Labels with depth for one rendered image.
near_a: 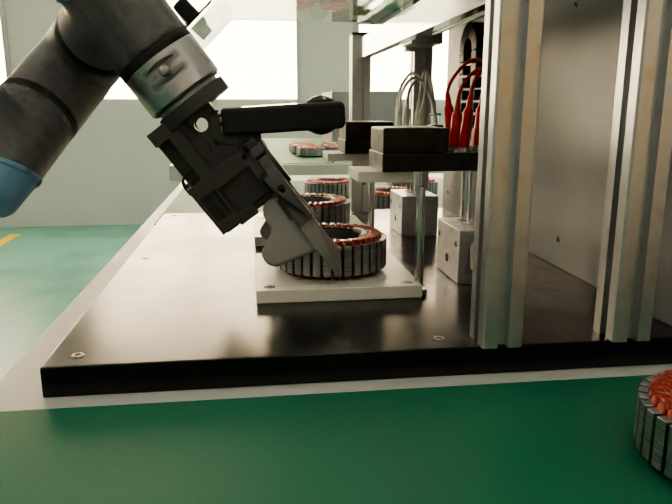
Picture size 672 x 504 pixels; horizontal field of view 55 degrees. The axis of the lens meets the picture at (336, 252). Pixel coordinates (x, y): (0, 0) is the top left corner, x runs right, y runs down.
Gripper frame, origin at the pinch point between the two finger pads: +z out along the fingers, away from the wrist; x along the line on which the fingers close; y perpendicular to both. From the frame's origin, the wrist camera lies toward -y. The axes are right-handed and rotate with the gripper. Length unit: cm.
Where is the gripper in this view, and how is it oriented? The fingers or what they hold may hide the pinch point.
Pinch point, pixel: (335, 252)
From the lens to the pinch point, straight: 64.2
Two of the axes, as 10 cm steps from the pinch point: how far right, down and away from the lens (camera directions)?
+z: 5.9, 7.7, 2.5
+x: 1.3, 2.2, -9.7
